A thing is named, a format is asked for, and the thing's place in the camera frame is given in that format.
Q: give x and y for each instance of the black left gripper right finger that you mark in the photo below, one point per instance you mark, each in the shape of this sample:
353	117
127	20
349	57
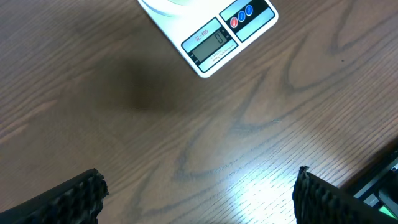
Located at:
318	202

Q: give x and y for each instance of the white digital kitchen scale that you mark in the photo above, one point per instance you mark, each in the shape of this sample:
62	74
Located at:
209	33

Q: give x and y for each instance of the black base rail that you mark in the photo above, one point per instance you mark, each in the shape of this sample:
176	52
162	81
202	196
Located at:
376	183

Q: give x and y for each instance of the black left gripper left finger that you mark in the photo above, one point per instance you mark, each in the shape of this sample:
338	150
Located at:
78	200

